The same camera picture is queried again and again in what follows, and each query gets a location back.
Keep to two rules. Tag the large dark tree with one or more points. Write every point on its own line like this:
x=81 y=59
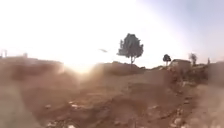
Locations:
x=130 y=46

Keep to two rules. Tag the small dark tree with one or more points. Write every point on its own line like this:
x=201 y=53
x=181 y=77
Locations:
x=166 y=58

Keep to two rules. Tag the low stone building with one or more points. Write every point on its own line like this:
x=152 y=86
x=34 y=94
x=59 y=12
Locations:
x=180 y=63

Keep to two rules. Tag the thin bare tree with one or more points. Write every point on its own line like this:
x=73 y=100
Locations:
x=193 y=58

